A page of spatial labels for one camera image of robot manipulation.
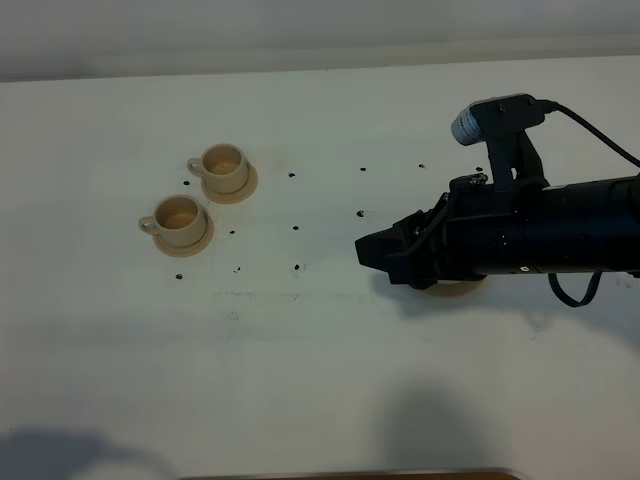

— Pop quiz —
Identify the beige saucer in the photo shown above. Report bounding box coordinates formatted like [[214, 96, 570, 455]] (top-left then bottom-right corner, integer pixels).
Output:
[[153, 214, 214, 258], [201, 163, 258, 204]]

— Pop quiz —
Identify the far beige saucer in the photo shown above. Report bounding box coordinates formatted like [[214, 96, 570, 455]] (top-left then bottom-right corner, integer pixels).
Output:
[[201, 163, 258, 204]]

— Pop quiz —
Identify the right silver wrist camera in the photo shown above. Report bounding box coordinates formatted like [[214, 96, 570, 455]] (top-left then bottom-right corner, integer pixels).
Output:
[[451, 94, 548, 192]]

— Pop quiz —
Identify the far beige teacup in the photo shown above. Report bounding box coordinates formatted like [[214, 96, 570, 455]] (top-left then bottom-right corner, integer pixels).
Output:
[[187, 144, 249, 195]]

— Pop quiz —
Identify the near beige teacup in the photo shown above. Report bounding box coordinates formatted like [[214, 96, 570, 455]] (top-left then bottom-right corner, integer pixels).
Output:
[[138, 195, 207, 248]]

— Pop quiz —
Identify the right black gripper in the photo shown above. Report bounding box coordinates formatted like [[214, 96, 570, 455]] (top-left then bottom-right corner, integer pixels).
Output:
[[355, 174, 549, 290]]

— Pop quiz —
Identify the beige teacup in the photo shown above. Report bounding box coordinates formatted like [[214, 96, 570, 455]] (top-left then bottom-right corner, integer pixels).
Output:
[[187, 144, 249, 195], [138, 195, 207, 248]]

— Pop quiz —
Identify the black camera cable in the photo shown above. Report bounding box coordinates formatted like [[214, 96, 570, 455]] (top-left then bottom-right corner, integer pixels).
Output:
[[542, 100, 640, 308]]

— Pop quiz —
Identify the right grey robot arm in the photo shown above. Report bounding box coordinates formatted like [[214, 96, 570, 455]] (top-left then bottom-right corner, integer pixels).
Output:
[[355, 177, 639, 289]]

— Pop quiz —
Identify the round beige teapot coaster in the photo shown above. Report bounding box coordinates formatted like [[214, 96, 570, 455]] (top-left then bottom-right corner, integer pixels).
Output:
[[420, 280, 486, 299]]

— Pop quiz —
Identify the near beige saucer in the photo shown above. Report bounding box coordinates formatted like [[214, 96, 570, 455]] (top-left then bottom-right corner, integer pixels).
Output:
[[153, 214, 214, 258]]

